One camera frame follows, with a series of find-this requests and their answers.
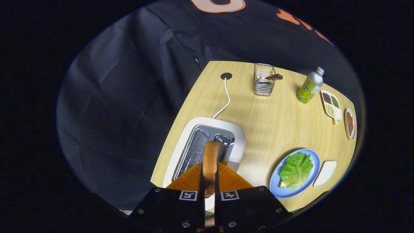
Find white toaster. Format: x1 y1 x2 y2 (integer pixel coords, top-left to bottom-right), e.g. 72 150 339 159
162 117 246 212

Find green lettuce leaf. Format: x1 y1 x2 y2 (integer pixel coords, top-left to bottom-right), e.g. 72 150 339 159
279 152 314 190

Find black backdrop cloth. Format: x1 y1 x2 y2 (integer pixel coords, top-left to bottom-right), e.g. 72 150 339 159
56 0 363 211

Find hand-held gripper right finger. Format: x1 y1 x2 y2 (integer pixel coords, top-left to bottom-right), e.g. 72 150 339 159
214 162 293 233

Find wire utensil basket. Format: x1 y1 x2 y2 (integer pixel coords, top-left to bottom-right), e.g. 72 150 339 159
253 63 276 96

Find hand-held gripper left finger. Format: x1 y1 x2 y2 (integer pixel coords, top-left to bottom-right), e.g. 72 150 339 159
129 162 206 233

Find white oval dish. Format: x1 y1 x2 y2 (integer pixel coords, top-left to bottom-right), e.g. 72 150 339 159
344 108 356 140

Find brown crust bread slice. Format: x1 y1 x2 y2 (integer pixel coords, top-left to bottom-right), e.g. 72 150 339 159
203 140 223 227

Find white square plate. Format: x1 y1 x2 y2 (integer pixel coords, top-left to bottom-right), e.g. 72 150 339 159
313 161 337 188

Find red meat slices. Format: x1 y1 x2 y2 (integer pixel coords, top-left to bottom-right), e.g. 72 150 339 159
346 111 354 136

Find blue plate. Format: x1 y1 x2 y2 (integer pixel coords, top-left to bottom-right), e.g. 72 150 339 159
269 149 321 199

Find white divided dish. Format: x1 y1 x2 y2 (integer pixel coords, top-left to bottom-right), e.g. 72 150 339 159
321 90 343 125

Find white toaster cable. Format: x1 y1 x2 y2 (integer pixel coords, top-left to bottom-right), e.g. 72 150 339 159
212 78 231 119

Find silver bottle green label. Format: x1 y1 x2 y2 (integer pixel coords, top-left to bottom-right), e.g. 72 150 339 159
297 66 325 104

